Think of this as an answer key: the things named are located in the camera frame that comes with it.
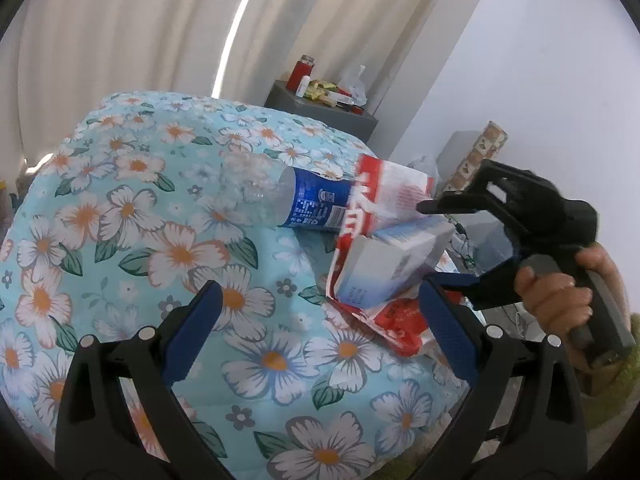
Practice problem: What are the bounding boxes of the patterned cardboard box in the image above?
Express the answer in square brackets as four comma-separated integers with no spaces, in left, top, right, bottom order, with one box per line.
[444,122,509,191]

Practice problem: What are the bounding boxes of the red white paper package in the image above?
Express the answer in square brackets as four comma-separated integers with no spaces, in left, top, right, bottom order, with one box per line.
[326,155,454,356]

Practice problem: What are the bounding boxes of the white blue carton box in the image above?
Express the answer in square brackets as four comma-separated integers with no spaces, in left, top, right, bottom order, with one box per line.
[333,216,454,310]

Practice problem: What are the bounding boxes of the floral blue bed quilt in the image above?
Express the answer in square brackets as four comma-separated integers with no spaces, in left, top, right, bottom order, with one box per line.
[1,92,465,479]

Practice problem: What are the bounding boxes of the white plastic bag on cabinet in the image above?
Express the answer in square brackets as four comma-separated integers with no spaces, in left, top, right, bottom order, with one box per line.
[337,64,368,107]

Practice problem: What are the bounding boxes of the snack packets on cabinet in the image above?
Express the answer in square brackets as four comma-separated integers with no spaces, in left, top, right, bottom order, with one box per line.
[295,76,364,115]

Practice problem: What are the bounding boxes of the pepsi plastic bottle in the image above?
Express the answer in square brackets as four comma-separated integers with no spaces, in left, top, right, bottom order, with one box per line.
[214,153,352,232]

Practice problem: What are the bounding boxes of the red thermos bottle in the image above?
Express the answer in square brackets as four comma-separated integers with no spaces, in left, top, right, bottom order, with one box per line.
[285,54,314,92]

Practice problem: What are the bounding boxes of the grey bedside cabinet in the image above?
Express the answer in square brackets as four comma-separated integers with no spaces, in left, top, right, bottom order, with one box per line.
[264,80,378,143]

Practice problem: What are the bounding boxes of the beige curtain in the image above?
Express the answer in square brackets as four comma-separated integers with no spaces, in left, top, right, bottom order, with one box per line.
[0,0,501,181]

